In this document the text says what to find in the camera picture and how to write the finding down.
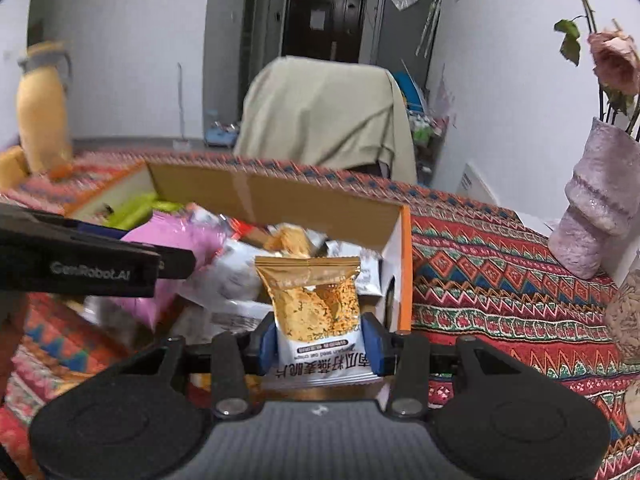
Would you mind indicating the beige thermos jug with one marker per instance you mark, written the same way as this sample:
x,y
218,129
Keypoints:
x,y
42,110

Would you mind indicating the pink vase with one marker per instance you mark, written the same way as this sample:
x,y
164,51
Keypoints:
x,y
595,200

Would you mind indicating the orange cardboard box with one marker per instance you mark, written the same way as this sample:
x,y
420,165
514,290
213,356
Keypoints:
x,y
280,200

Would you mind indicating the small golden crisp packet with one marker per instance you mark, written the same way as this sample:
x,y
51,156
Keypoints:
x,y
290,240

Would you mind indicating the silver snack packet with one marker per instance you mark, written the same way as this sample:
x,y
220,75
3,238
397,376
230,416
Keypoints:
x,y
367,275

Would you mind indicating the blue floor tray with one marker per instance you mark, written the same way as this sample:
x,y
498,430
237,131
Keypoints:
x,y
220,135

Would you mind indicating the yellow cup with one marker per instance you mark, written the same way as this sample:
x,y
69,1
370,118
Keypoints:
x,y
11,167

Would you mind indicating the dried pink roses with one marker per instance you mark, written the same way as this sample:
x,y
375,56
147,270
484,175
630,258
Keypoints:
x,y
612,60

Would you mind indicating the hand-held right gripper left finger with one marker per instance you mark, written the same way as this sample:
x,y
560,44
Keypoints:
x,y
268,347

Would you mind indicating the gold and white snack packet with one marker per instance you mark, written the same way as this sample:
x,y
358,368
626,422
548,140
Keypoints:
x,y
315,300

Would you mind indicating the grey refrigerator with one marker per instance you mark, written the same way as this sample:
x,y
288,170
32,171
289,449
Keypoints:
x,y
400,35

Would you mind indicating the pink snack packet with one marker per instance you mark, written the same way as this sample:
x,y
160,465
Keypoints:
x,y
200,240

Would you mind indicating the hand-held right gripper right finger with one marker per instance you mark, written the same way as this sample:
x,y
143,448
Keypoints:
x,y
374,347

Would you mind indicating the crumpled white snack packet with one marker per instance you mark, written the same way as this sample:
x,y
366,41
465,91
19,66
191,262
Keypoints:
x,y
235,275

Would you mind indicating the blue plastic item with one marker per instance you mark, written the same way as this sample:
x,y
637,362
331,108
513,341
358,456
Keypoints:
x,y
407,90

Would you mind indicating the chair with beige cloth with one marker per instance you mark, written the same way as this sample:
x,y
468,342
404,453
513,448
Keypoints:
x,y
325,110

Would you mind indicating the mop stick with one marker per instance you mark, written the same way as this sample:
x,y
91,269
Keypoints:
x,y
180,100

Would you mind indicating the dark door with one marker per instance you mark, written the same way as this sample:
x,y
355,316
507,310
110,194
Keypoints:
x,y
325,45

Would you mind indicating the flat white snack packet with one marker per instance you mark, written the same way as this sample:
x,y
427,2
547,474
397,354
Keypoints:
x,y
235,321

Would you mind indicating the green snack packet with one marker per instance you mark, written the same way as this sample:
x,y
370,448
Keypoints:
x,y
132,210

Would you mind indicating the hanging white umbrella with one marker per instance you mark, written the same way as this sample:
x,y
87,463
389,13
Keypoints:
x,y
430,20

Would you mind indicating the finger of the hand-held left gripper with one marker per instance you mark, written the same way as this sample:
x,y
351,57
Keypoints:
x,y
75,265
50,222

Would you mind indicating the orange patterned snack packet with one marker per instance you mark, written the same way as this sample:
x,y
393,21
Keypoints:
x,y
241,228

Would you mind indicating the paper notice on door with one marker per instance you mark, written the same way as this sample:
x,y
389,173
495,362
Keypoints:
x,y
317,19

